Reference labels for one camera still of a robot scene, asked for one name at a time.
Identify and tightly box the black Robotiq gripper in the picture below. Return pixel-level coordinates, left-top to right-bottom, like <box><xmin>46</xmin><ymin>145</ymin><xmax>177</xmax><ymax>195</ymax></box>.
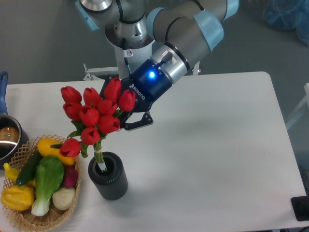
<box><xmin>99</xmin><ymin>59</ymin><xmax>172</xmax><ymax>131</ymax></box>

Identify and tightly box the red tulip bouquet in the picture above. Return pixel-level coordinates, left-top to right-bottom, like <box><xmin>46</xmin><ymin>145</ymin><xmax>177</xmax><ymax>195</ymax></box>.
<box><xmin>59</xmin><ymin>78</ymin><xmax>136</xmax><ymax>172</ymax></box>

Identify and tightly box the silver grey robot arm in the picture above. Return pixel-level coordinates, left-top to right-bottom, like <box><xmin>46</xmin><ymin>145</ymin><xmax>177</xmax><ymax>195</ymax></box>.
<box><xmin>75</xmin><ymin>0</ymin><xmax>239</xmax><ymax>131</ymax></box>

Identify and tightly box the dark grey ribbed vase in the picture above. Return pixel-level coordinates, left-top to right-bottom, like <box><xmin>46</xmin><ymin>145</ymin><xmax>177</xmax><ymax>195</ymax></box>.
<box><xmin>88</xmin><ymin>152</ymin><xmax>128</xmax><ymax>201</ymax></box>

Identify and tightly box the yellow squash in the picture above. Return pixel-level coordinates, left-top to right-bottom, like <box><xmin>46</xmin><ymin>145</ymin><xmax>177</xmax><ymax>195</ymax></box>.
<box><xmin>37</xmin><ymin>138</ymin><xmax>75</xmax><ymax>166</ymax></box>

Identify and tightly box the green bok choy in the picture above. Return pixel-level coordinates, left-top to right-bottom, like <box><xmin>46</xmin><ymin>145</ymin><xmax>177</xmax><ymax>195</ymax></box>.
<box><xmin>31</xmin><ymin>156</ymin><xmax>64</xmax><ymax>217</ymax></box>

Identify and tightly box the white garlic bulb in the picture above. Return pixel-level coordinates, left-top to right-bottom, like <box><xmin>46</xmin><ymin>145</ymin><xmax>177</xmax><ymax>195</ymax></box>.
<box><xmin>52</xmin><ymin>188</ymin><xmax>75</xmax><ymax>210</ymax></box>

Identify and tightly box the dark green cucumber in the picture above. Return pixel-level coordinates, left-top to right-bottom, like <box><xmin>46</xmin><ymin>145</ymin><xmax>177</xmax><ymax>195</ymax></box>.
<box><xmin>16</xmin><ymin>150</ymin><xmax>43</xmax><ymax>186</ymax></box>

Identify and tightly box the yellow bell pepper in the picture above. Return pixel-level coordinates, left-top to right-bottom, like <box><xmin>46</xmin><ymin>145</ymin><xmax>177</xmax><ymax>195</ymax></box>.
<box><xmin>1</xmin><ymin>185</ymin><xmax>34</xmax><ymax>211</ymax></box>

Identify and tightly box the woven wicker basket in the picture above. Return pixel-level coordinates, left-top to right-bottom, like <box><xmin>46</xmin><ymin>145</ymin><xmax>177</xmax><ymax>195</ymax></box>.
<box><xmin>2</xmin><ymin>135</ymin><xmax>82</xmax><ymax>232</ymax></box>

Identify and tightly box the black device at table edge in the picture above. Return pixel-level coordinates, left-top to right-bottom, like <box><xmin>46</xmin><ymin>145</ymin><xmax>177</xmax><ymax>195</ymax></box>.
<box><xmin>291</xmin><ymin>196</ymin><xmax>309</xmax><ymax>221</ymax></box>

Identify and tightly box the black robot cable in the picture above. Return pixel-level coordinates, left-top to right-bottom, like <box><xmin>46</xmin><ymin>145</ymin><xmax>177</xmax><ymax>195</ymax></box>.
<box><xmin>121</xmin><ymin>37</ymin><xmax>133</xmax><ymax>79</ymax></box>

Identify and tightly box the blue handled saucepan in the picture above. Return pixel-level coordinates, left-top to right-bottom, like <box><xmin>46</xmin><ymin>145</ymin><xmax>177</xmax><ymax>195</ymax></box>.
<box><xmin>0</xmin><ymin>72</ymin><xmax>28</xmax><ymax>169</ymax></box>

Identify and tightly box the white frame at right edge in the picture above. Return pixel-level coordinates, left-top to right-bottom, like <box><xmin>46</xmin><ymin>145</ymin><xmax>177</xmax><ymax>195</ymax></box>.
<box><xmin>285</xmin><ymin>83</ymin><xmax>309</xmax><ymax>130</ymax></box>

